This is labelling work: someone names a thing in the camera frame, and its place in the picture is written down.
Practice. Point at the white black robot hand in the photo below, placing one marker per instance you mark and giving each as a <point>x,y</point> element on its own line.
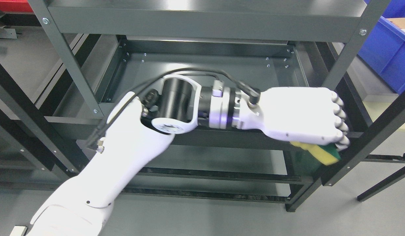
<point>309,115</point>

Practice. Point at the green yellow sponge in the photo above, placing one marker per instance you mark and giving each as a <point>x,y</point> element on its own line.
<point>327,154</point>

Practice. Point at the dark grey metal shelf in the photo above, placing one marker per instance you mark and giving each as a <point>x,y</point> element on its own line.
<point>217,31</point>

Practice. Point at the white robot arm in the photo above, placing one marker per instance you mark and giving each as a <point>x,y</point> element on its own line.
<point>82,205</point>

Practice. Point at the blue plastic bin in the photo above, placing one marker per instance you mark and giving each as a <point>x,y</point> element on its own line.
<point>384,49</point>

